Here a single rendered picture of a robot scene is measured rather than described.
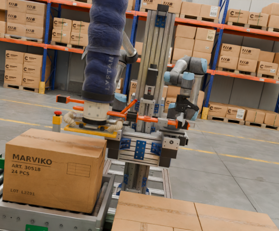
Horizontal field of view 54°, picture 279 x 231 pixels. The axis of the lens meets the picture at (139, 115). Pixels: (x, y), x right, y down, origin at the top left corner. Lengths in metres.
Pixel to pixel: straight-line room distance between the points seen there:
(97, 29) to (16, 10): 8.31
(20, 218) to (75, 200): 0.34
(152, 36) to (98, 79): 0.94
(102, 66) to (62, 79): 9.05
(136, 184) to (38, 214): 1.14
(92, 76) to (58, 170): 0.64
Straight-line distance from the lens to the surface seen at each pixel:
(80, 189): 1.91
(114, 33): 1.80
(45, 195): 2.00
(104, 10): 1.80
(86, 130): 1.83
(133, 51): 2.47
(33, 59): 9.81
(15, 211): 1.95
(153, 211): 2.12
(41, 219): 1.93
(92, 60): 1.81
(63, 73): 10.79
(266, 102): 11.25
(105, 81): 1.80
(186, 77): 1.87
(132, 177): 2.72
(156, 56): 2.56
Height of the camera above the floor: 1.60
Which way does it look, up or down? 11 degrees down
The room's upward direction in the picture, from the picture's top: 9 degrees clockwise
